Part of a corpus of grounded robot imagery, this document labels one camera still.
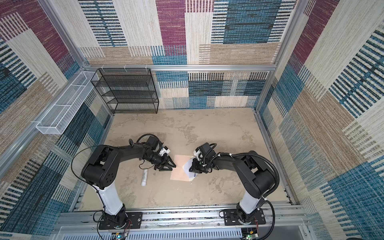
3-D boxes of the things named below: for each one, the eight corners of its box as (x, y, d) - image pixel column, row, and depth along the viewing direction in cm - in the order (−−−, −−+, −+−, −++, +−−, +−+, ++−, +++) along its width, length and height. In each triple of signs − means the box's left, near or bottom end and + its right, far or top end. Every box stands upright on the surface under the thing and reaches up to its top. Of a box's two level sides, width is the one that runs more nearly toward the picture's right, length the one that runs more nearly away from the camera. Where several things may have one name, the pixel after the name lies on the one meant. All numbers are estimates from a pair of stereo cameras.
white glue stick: (142, 185, 86) (141, 184, 84) (144, 170, 92) (143, 169, 90) (146, 185, 86) (145, 184, 84) (148, 170, 92) (147, 169, 90)
